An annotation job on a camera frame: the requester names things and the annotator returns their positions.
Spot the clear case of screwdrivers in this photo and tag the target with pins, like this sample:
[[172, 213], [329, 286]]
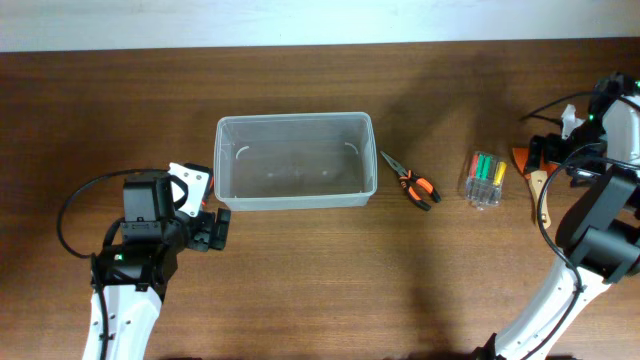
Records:
[[484, 183]]

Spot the orange scraper with wooden handle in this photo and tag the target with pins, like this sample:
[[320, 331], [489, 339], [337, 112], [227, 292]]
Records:
[[535, 180]]

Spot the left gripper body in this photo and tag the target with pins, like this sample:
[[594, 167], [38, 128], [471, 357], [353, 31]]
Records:
[[208, 232]]

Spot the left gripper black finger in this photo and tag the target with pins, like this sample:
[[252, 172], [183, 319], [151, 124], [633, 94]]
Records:
[[207, 173], [220, 229]]

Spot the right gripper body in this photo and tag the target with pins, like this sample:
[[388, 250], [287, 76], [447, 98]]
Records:
[[542, 151]]

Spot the orange-black needle nose pliers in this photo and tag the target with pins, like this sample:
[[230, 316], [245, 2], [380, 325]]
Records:
[[407, 179]]

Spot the clear plastic container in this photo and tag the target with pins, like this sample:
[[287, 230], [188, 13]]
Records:
[[295, 161]]

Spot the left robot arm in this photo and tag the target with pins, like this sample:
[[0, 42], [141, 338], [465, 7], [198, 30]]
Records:
[[163, 215]]

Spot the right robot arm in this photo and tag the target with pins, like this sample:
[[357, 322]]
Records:
[[593, 248]]

